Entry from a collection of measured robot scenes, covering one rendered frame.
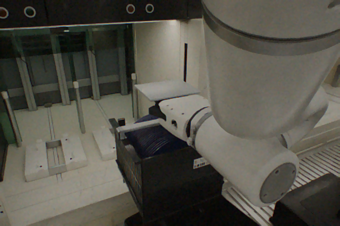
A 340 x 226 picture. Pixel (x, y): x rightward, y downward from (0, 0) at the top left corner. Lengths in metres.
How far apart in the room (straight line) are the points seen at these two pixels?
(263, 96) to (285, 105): 0.02
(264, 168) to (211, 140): 0.09
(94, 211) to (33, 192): 0.22
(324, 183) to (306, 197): 0.12
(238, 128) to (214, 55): 0.08
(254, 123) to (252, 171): 0.12
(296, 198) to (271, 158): 0.64
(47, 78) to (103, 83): 0.32
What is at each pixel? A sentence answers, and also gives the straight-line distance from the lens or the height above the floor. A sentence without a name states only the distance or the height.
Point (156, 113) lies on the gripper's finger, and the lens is 0.48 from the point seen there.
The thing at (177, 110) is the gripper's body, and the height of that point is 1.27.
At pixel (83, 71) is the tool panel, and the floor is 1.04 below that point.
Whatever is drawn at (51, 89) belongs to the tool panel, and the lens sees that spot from 1.58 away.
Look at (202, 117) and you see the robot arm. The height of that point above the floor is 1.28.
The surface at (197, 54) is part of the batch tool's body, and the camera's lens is 0.71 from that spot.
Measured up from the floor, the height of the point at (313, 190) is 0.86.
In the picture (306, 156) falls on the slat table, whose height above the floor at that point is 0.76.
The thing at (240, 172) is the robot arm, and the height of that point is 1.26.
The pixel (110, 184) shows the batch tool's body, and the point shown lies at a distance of 0.91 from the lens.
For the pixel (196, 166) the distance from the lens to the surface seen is 0.56.
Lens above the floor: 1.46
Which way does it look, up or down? 25 degrees down
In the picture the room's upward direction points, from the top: straight up
